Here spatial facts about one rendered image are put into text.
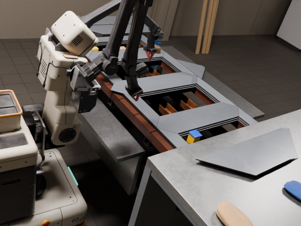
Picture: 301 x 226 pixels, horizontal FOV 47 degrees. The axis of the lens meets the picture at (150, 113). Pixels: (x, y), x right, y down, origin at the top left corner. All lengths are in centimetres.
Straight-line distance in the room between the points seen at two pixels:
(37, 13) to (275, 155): 372
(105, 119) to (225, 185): 106
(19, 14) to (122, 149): 304
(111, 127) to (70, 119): 36
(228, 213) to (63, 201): 122
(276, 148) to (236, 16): 508
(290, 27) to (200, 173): 603
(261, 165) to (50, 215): 126
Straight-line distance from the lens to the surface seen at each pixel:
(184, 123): 214
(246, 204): 147
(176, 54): 331
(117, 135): 217
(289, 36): 733
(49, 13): 484
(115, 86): 233
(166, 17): 548
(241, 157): 165
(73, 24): 176
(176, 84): 256
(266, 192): 158
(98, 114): 232
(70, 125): 201
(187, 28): 606
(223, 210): 135
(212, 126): 224
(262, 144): 181
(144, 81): 247
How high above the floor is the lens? 201
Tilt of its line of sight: 33 degrees down
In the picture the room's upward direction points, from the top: 15 degrees clockwise
